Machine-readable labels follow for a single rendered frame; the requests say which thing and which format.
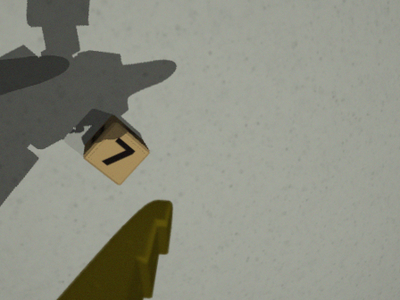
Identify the brown calendar cube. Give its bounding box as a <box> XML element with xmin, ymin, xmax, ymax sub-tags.
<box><xmin>83</xmin><ymin>115</ymin><xmax>150</xmax><ymax>185</ymax></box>

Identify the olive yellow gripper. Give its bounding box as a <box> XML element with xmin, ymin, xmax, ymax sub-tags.
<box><xmin>57</xmin><ymin>200</ymin><xmax>173</xmax><ymax>300</ymax></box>

